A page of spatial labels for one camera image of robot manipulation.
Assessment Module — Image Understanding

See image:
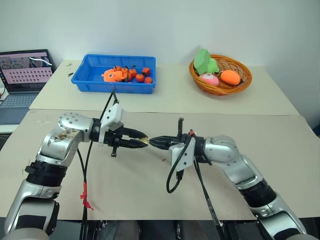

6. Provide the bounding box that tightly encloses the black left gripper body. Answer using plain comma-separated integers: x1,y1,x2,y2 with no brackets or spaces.
103,126,126,158

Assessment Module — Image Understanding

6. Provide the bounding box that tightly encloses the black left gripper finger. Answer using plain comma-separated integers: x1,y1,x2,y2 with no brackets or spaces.
122,127,146,139
119,138,149,150

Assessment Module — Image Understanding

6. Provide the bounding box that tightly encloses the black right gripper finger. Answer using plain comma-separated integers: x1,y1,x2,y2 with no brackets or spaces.
152,135,178,143
149,140,174,151

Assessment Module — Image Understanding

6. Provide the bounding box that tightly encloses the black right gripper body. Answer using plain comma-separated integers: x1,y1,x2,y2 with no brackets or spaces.
170,117,194,146

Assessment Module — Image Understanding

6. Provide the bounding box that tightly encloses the orange plush fish toy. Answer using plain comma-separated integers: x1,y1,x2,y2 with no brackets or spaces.
101,69,127,83

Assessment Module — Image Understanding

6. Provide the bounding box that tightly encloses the blue plastic bin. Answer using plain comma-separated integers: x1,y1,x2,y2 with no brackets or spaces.
71,53,157,95

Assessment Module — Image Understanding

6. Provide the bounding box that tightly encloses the pink plush toy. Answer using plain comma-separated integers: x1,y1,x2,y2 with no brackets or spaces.
198,73,220,87

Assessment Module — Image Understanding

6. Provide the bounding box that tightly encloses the orange plush fruit toy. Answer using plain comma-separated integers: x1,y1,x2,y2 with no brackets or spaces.
217,69,242,87

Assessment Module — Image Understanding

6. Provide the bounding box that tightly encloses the bright green plush toy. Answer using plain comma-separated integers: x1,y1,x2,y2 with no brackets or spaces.
193,48,213,76

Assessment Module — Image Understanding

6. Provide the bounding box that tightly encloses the orange wicker basket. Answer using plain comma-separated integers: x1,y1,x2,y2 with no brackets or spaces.
188,54,253,96

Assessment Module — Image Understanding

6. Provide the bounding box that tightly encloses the grey laptop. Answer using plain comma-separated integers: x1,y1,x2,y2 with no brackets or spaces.
0,48,55,126

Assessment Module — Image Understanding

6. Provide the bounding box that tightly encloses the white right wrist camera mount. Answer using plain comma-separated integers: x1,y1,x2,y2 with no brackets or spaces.
168,137,197,173

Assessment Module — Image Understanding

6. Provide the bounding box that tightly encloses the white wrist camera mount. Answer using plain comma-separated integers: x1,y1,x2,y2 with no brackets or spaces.
168,137,197,173
97,103,125,146

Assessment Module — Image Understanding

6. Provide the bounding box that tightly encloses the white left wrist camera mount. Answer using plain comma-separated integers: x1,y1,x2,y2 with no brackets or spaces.
97,103,125,146

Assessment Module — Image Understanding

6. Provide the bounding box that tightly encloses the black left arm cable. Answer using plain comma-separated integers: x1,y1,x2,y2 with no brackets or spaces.
76,88,121,240

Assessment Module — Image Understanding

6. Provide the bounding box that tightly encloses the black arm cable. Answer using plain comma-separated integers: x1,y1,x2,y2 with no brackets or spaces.
76,88,121,240
166,129,226,240

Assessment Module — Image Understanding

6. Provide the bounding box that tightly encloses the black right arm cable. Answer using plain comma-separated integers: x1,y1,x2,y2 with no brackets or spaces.
166,129,226,240

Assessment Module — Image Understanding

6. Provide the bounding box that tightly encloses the red tape on cable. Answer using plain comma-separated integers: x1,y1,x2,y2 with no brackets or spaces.
79,182,95,211

